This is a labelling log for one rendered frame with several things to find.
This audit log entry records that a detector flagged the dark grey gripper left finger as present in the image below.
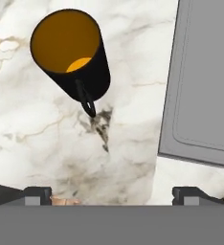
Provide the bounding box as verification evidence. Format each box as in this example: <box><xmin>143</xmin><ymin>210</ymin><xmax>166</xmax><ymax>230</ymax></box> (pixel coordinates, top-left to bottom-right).
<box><xmin>0</xmin><ymin>182</ymin><xmax>53</xmax><ymax>207</ymax></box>

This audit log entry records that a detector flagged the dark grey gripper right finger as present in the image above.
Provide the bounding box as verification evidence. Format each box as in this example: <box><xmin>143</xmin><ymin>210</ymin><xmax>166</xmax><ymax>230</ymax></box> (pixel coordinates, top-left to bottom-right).
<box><xmin>171</xmin><ymin>186</ymin><xmax>224</xmax><ymax>207</ymax></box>

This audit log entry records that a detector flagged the black mug with yellow inside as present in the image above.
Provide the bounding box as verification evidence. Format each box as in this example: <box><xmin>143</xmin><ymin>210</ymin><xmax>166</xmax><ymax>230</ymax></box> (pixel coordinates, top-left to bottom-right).
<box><xmin>30</xmin><ymin>8</ymin><xmax>112</xmax><ymax>119</ymax></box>

